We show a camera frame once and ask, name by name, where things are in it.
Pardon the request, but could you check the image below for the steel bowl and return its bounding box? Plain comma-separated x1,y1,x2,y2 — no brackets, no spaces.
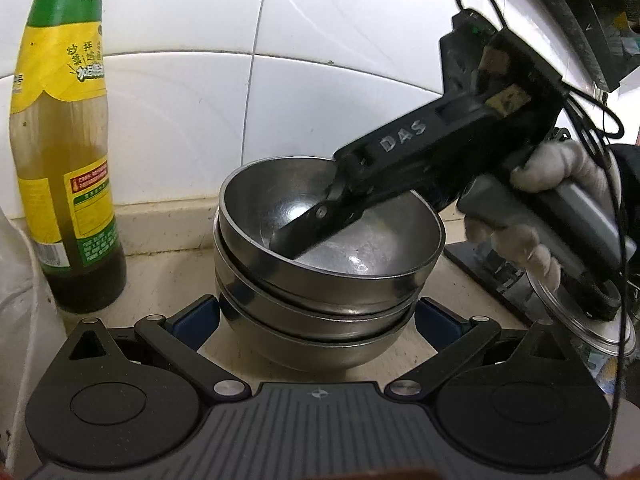
213,222,419,340
218,294,416,373
218,155,446,316

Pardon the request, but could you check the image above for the white gloved right hand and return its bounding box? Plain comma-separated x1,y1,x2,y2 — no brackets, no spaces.
462,138,624,294

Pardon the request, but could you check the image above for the round metal lid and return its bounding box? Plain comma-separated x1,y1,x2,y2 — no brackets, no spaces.
526,272,623,356

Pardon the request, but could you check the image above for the yellow green oyster sauce bottle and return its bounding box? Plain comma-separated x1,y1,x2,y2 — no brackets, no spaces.
9,0,126,313

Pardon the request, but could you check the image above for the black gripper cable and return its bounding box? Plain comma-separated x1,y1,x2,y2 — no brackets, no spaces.
454,0,632,468

